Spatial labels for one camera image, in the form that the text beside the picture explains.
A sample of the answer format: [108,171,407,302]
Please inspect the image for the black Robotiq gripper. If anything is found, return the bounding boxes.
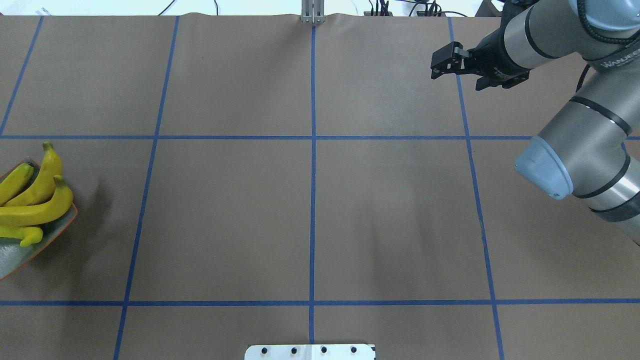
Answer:
[430,28,530,91]

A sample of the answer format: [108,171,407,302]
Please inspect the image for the deep yellow banana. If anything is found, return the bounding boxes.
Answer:
[5,141,64,207]

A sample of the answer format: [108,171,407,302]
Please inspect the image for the small yellow banana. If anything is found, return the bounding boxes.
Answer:
[0,162,35,206]

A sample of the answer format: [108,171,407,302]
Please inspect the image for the light yellow banana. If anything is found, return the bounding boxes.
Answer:
[0,225,44,248]

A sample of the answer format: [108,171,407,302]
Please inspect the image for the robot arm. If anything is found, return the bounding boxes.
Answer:
[430,0,640,243]

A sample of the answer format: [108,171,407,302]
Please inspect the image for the grey square plate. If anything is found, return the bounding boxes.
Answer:
[0,157,78,281]

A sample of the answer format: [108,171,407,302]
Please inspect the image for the aluminium frame post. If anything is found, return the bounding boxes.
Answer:
[300,0,326,25]

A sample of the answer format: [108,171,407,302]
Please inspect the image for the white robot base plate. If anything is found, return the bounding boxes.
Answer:
[244,343,377,360]

